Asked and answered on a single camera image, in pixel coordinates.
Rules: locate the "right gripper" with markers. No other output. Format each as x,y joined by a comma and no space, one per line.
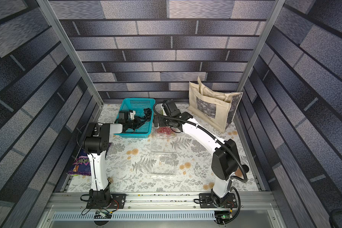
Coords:
165,123

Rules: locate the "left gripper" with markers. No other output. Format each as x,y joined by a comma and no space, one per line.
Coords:
138,121

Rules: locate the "teal plastic basket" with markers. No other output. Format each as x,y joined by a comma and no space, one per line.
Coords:
136,115

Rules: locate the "clear clamshell container back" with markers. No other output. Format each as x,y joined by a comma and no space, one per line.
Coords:
164,163

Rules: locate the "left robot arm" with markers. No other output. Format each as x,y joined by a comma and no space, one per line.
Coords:
96,144

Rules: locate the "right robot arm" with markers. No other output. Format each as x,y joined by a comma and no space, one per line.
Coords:
226,163

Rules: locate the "black grape bunch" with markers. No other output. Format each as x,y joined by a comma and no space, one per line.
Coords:
147,114

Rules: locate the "floral tablecloth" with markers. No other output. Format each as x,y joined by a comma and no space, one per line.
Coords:
128,160

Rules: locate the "beige canvas tote bag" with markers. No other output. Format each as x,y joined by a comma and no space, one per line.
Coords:
216,108

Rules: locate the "purple snack bag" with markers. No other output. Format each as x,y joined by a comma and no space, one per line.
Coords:
81,165

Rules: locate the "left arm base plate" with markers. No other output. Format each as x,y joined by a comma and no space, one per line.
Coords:
112,201

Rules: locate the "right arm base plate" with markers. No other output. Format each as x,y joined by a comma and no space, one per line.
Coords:
210,201

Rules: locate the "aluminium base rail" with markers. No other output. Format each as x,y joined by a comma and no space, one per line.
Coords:
164,210

